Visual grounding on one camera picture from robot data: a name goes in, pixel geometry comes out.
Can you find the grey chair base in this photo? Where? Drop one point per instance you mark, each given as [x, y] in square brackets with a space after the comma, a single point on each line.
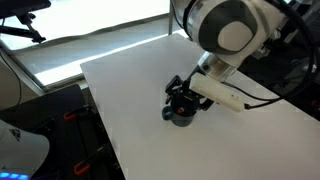
[298, 78]

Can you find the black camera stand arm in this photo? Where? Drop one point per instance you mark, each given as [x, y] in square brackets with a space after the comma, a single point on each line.
[23, 31]

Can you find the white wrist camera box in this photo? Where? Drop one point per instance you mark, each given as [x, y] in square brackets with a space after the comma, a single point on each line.
[216, 93]

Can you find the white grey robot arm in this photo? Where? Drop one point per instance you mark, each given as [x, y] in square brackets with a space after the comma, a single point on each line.
[233, 30]

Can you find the dark teal enamel mug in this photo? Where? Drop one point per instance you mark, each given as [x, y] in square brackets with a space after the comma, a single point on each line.
[181, 121]

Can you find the red capped sharpie marker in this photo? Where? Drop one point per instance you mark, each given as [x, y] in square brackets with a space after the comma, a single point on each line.
[180, 110]

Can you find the white box device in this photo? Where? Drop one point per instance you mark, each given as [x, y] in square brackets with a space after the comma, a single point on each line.
[261, 51]

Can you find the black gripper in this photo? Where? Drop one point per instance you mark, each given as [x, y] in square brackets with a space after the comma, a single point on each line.
[185, 96]

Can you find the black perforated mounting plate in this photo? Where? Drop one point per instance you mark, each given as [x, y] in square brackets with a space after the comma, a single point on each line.
[63, 100]

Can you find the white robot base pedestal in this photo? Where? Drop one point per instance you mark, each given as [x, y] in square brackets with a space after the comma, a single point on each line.
[20, 150]

